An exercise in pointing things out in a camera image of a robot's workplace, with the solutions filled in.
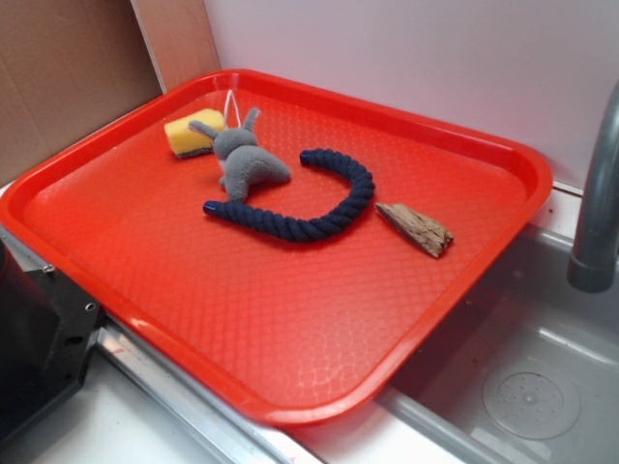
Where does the brown wood chip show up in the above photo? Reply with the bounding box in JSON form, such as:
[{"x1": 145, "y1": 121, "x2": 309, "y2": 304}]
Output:
[{"x1": 374, "y1": 203, "x2": 455, "y2": 259}]

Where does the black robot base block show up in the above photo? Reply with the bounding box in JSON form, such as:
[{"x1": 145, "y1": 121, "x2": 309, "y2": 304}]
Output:
[{"x1": 1, "y1": 245, "x2": 103, "y2": 447}]

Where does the red plastic tray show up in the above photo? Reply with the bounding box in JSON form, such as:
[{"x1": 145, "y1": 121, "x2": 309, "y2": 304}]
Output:
[{"x1": 1, "y1": 71, "x2": 552, "y2": 425}]

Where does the grey plush bunny toy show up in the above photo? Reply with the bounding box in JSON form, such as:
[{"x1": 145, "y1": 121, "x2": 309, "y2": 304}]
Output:
[{"x1": 188, "y1": 107, "x2": 292, "y2": 203}]

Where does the yellow sponge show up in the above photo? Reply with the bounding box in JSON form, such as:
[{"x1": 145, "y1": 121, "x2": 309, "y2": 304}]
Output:
[{"x1": 163, "y1": 108, "x2": 224, "y2": 159}]

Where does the grey toy sink basin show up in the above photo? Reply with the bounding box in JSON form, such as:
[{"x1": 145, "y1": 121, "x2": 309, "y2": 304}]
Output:
[{"x1": 378, "y1": 226, "x2": 618, "y2": 463}]

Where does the grey faucet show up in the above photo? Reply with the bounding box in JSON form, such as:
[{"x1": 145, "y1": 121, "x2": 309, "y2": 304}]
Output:
[{"x1": 567, "y1": 87, "x2": 618, "y2": 293}]

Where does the brown cardboard panel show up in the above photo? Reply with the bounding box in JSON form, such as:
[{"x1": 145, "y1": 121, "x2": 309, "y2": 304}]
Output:
[{"x1": 1, "y1": 1, "x2": 220, "y2": 185}]

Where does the navy blue rope toy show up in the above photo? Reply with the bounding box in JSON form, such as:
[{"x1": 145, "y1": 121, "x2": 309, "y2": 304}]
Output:
[{"x1": 203, "y1": 149, "x2": 375, "y2": 243}]

